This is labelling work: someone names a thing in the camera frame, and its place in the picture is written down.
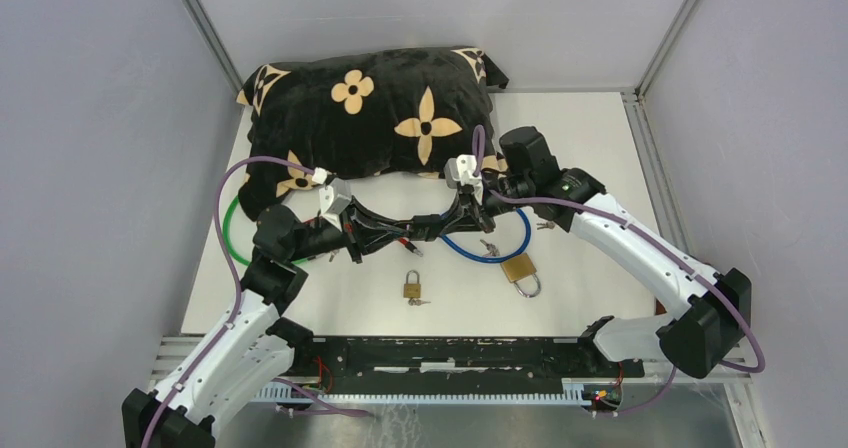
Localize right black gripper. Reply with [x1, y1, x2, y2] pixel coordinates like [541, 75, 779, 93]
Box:
[438, 174, 533, 234]

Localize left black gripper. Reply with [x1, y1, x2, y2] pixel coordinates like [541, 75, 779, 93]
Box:
[287, 193, 408, 262]

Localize blue cable lock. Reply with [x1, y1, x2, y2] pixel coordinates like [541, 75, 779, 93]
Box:
[438, 206, 533, 265]

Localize large brass padlock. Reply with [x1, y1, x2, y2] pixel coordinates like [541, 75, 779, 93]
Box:
[500, 253, 542, 299]

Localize small brass padlock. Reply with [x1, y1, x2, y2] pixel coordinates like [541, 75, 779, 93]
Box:
[403, 270, 429, 306]

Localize red cable lock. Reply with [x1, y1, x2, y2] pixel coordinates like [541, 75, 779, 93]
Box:
[398, 238, 424, 257]

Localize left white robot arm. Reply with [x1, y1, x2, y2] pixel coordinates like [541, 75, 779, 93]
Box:
[121, 196, 412, 447]

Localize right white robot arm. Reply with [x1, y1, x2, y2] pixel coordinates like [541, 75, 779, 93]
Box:
[444, 126, 766, 379]

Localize blue lock keys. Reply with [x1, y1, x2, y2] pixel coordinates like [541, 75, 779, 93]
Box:
[480, 239, 501, 258]

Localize black floral pillow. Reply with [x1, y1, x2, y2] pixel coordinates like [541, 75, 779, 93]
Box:
[237, 46, 510, 220]

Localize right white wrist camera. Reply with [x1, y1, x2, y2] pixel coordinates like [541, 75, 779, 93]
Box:
[443, 155, 483, 189]

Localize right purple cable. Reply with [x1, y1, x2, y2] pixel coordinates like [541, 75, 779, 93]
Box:
[470, 125, 767, 375]

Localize purple cable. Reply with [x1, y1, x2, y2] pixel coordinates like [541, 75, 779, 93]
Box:
[470, 125, 767, 375]
[139, 156, 326, 448]

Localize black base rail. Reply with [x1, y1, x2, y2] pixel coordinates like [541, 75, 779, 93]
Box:
[284, 336, 645, 404]

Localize green cable lock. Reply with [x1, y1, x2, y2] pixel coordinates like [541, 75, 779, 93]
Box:
[221, 196, 313, 267]

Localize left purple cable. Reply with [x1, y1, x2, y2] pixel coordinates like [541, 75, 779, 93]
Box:
[139, 156, 326, 448]

